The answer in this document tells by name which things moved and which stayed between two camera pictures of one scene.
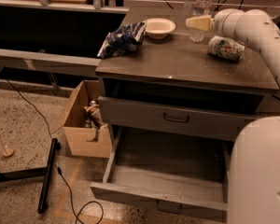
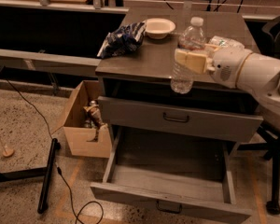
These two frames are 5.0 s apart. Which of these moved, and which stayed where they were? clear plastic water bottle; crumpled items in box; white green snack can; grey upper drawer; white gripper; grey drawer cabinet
Moved: clear plastic water bottle; white gripper
Stayed: white green snack can; grey drawer cabinet; grey upper drawer; crumpled items in box
